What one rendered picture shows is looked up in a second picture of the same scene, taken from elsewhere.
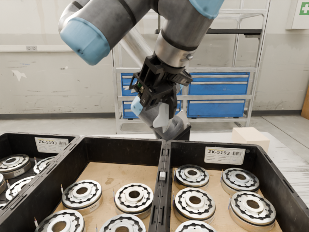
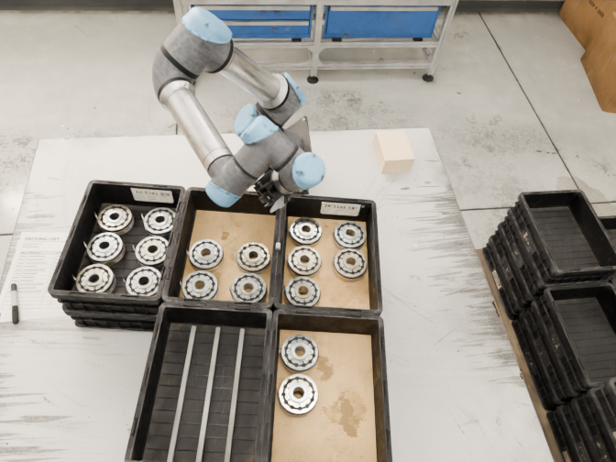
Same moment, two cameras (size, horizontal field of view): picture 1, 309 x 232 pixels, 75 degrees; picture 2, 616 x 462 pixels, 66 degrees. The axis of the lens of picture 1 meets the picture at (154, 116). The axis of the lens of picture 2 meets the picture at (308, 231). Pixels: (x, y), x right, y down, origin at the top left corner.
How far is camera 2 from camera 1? 93 cm
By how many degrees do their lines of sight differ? 35
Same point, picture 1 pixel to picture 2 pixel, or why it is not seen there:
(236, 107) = (421, 20)
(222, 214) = (326, 268)
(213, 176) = (327, 226)
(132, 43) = (239, 77)
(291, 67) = not seen: outside the picture
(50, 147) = (150, 197)
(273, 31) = not seen: outside the picture
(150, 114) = not seen: hidden behind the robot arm
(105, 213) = (229, 269)
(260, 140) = (402, 159)
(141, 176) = (256, 228)
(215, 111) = (379, 27)
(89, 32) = (230, 197)
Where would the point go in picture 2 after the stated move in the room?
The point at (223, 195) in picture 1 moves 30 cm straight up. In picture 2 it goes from (332, 248) to (346, 189)
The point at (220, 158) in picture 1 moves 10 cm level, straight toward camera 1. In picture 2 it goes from (335, 211) to (328, 235)
